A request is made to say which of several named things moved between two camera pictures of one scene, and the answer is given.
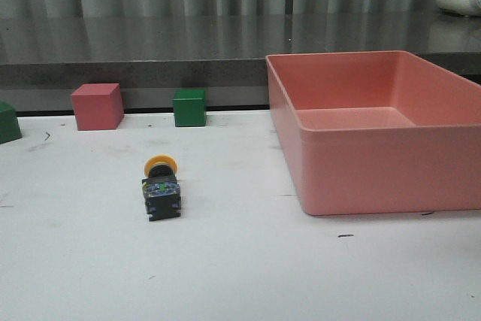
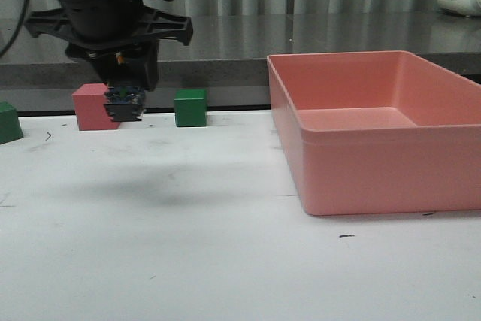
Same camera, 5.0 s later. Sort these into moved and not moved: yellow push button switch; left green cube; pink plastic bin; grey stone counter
Moved: yellow push button switch
Not moved: pink plastic bin; left green cube; grey stone counter
